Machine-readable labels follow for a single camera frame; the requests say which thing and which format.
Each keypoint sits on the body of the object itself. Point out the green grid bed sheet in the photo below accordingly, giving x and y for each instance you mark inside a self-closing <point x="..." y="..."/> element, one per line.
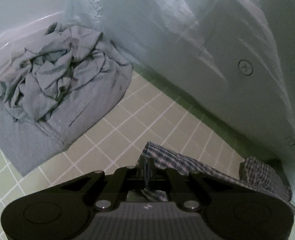
<point x="137" y="120"/>

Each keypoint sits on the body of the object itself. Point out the carrot print quilt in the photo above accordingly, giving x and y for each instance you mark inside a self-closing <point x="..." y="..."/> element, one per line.
<point x="212" y="55"/>

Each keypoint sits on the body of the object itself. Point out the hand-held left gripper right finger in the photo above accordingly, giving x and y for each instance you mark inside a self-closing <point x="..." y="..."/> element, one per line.
<point x="162" y="175"/>

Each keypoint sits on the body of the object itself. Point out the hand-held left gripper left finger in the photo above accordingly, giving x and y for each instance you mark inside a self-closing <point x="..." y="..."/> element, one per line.
<point x="131" y="174"/>

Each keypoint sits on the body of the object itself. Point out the grey clothes pile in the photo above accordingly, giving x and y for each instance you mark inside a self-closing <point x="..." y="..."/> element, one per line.
<point x="62" y="80"/>

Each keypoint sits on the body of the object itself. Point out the checked shirt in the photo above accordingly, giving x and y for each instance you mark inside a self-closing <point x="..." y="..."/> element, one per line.
<point x="212" y="170"/>

